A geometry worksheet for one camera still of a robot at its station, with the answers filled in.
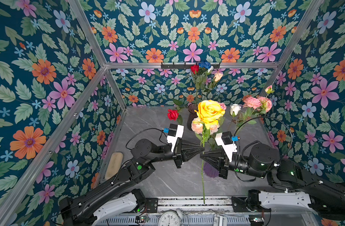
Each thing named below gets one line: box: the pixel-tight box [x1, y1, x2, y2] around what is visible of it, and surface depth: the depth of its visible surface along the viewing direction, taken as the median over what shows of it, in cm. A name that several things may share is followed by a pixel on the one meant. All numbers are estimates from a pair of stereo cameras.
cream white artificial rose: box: [213, 72, 224, 82], surface depth 80 cm
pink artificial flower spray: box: [232, 84, 275, 127], surface depth 62 cm
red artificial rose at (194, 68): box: [190, 64, 200, 75], surface depth 87 cm
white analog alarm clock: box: [158, 210, 182, 226], surface depth 68 cm
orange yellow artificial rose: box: [195, 99, 226, 205], surface depth 37 cm
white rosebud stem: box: [228, 103, 242, 131], surface depth 65 cm
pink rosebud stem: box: [216, 101, 227, 111], surface depth 63 cm
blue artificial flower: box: [198, 60, 212, 69], surface depth 83 cm
